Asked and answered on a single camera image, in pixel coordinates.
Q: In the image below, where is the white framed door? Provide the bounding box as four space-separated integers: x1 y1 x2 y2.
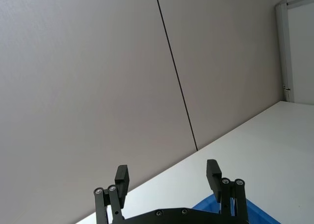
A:
274 0 314 104

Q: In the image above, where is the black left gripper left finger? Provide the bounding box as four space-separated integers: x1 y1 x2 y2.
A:
93 164 130 224

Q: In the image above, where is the blue plastic bin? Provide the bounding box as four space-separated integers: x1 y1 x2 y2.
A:
192 193 283 224

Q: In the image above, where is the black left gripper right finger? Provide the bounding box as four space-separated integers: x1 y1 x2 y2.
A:
207 159 249 224

